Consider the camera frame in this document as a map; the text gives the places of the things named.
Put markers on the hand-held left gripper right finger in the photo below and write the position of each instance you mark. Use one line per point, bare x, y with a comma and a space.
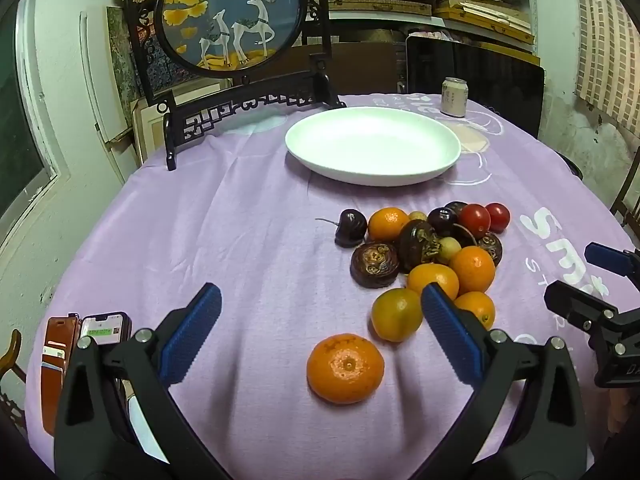
450, 335

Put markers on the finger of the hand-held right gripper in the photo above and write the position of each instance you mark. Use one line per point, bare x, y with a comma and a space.
605, 256
570, 300

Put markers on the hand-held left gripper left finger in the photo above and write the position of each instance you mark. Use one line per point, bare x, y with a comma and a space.
192, 335

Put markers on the small orange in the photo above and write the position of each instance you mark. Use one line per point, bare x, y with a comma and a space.
389, 224
396, 314
432, 280
478, 307
472, 269

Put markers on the pale yellow longan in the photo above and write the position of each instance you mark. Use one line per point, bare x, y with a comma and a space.
417, 216
448, 249

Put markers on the dark brown water chestnut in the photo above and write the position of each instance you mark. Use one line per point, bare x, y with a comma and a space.
491, 248
374, 264

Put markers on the dark avocado-like fruit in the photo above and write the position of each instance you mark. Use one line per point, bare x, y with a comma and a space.
419, 242

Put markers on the large mandarin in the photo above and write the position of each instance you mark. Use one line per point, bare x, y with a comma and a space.
345, 367

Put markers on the small red cherry tomato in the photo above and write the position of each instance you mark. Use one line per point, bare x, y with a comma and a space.
498, 216

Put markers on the dark purple cherry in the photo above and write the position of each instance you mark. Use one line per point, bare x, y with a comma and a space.
455, 207
350, 227
441, 220

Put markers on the large red cherry tomato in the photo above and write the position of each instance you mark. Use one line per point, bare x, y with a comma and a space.
474, 220

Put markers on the white oval plate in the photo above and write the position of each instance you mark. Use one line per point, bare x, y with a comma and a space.
372, 142

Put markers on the smartphone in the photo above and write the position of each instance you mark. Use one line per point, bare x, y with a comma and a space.
105, 330

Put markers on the purple printed tablecloth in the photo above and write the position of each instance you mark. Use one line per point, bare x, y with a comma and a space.
225, 210

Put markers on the brown leather wallet case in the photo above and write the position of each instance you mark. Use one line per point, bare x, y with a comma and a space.
56, 360

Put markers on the carved wooden chair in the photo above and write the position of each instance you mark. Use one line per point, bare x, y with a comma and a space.
11, 360

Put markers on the black chair back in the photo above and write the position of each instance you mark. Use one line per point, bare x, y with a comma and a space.
490, 75

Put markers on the pale beverage can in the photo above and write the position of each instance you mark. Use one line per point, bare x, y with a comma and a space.
454, 97

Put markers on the checked curtain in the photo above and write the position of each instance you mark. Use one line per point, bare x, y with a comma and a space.
607, 35

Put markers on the window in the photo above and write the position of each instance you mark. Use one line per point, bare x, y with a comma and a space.
15, 135

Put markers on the brown wooden board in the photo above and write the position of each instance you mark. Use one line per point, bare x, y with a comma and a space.
365, 67

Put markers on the green framed painting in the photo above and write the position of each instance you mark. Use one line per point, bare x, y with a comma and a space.
120, 60

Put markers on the round deer painting screen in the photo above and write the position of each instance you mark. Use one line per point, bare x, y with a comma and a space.
235, 10

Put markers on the wooden picture frame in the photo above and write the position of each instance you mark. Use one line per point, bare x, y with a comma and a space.
150, 125

